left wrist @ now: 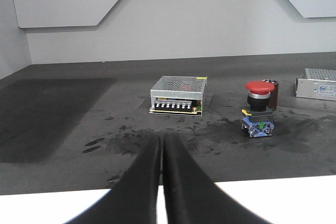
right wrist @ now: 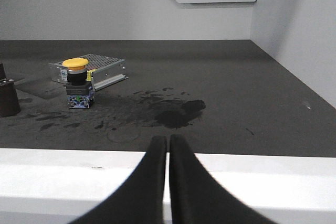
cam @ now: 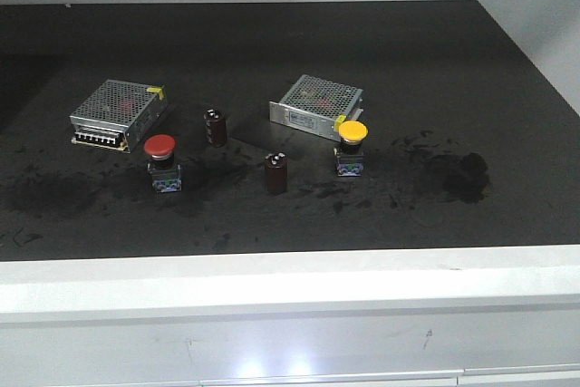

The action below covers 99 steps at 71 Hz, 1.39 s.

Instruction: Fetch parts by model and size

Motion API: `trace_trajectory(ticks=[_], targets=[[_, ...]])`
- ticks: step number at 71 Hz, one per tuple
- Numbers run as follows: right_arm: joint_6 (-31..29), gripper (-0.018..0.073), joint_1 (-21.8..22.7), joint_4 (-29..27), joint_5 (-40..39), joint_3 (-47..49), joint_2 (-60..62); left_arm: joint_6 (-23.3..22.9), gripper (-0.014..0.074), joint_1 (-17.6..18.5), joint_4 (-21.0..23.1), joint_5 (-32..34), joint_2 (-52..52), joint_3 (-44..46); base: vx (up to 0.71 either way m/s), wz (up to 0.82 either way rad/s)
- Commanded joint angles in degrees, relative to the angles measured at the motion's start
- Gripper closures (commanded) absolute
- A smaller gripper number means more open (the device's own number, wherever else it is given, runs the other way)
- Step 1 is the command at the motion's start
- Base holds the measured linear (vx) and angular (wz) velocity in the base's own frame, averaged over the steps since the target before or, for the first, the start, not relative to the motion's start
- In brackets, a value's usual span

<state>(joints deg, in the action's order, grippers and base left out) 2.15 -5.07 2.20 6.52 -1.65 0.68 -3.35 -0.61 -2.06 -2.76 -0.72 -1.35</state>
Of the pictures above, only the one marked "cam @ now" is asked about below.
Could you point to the yellow mushroom push button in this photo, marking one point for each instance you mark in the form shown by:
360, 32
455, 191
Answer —
348, 154

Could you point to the red mushroom push button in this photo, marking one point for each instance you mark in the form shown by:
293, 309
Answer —
164, 171

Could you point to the front brown cylindrical capacitor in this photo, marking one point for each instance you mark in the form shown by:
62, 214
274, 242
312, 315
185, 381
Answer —
276, 173

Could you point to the brown cylindrical capacitor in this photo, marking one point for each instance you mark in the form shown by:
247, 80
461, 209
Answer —
276, 173
216, 127

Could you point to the right metal mesh power supply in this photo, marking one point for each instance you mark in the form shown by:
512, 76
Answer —
317, 106

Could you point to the metal mesh power supply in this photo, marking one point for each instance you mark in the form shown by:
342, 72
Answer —
118, 115
317, 106

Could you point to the rear brown cylindrical capacitor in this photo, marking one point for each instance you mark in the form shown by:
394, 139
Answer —
216, 127

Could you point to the left metal mesh power supply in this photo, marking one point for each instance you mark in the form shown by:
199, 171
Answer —
118, 115

